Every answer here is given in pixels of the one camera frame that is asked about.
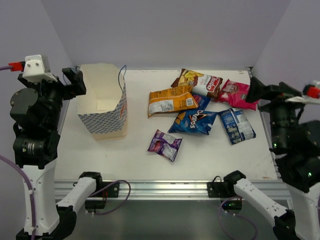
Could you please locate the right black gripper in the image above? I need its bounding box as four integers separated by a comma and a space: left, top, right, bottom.
246, 75, 313, 151

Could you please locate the pink Real snack packet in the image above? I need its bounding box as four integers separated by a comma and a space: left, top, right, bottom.
216, 79, 258, 111

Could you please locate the blue patterned paper bag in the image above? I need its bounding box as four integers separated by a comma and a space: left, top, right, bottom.
62, 63, 128, 141

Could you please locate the blue white snack bag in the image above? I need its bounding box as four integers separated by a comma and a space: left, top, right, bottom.
218, 107, 256, 145

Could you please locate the brown cassava chips bag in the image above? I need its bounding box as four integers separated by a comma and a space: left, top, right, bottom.
171, 68, 223, 99

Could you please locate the dark blue chip bag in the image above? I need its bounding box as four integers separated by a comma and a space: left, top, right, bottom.
191, 93, 211, 110

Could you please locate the blue Doritos chip bag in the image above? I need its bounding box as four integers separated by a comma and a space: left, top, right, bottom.
168, 109, 218, 136

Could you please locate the orange snack packet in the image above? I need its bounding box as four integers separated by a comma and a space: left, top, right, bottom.
147, 86, 199, 117

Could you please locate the purple snack packet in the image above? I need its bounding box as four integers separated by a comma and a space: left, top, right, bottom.
147, 129, 183, 162

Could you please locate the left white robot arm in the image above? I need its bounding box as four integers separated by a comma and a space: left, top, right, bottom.
10, 68, 104, 240

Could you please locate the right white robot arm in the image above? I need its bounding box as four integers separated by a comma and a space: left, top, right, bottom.
222, 77, 320, 240

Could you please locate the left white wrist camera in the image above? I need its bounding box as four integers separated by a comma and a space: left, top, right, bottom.
22, 54, 58, 84

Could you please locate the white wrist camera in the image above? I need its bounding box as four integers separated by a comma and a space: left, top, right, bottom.
22, 54, 58, 84
285, 80, 320, 105

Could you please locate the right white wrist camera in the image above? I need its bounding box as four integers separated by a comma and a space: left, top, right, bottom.
285, 80, 320, 105

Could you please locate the right black base bracket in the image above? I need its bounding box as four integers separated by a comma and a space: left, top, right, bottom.
206, 176, 243, 211

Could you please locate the black base bracket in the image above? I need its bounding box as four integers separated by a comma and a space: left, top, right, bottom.
206, 176, 243, 211
84, 183, 120, 212

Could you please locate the left black base bracket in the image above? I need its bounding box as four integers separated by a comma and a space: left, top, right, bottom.
84, 183, 120, 212

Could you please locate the aluminium mounting rail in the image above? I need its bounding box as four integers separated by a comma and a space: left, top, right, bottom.
53, 179, 291, 201

